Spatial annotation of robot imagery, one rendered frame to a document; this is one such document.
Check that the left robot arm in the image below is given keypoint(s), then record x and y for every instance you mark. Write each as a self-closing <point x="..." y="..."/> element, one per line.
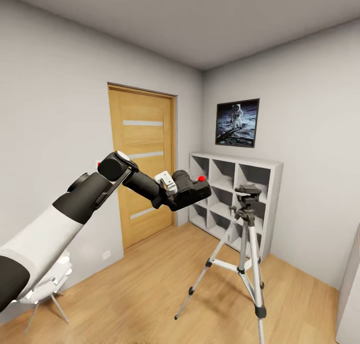
<point x="28" y="256"/>

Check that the bookcase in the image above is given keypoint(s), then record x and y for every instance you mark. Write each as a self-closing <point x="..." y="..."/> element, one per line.
<point x="215" y="208"/>

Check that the camera tripod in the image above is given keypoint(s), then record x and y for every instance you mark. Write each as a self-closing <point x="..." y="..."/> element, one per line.
<point x="248" y="230"/>

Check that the painting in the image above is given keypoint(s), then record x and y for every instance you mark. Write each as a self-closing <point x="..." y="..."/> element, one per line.
<point x="236" y="123"/>

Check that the digital camera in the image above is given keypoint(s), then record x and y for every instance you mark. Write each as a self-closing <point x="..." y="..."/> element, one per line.
<point x="188" y="191"/>

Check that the desk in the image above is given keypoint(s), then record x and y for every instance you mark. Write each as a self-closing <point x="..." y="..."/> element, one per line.
<point x="348" y="312"/>

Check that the wall socket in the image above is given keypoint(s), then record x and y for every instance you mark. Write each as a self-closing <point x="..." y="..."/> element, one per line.
<point x="106" y="255"/>

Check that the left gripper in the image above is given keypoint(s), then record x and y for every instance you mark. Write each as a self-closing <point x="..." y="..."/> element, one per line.
<point x="155" y="193"/>

